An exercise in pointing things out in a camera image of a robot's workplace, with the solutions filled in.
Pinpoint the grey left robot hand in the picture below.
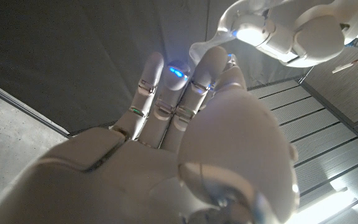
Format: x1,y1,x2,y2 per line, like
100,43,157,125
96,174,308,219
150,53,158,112
218,0,358,68

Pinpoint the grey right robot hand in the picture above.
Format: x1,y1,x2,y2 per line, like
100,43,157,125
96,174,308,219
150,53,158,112
0,45,301,224

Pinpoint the peeled clear film layer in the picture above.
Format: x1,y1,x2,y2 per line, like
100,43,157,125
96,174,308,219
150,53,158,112
188,29,239,65

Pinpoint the bright ceiling light strip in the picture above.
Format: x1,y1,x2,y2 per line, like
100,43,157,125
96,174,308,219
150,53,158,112
286,186,358,224

